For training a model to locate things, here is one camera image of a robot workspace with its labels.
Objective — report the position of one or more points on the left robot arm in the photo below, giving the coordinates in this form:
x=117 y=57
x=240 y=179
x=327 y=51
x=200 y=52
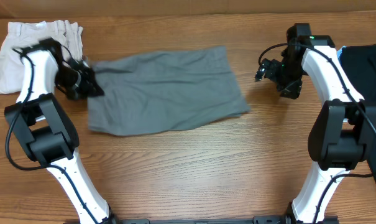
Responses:
x=42 y=136

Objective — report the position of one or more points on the grey shorts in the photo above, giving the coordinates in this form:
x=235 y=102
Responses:
x=164 y=91

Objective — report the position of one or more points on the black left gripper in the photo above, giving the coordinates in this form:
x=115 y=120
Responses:
x=90 y=90

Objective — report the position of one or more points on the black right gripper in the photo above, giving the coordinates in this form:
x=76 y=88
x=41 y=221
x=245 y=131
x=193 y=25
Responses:
x=294 y=88

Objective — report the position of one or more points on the folded white shorts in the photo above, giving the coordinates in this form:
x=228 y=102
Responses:
x=28 y=34

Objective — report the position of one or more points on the black garment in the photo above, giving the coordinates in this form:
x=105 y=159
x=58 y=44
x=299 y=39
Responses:
x=359 y=64

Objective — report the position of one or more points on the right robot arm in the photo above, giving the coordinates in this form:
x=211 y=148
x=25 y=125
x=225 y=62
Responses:
x=344 y=131

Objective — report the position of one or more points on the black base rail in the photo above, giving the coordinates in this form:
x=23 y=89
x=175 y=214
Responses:
x=200 y=221

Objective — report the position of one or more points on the light blue cloth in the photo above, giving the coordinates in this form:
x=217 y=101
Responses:
x=339 y=52

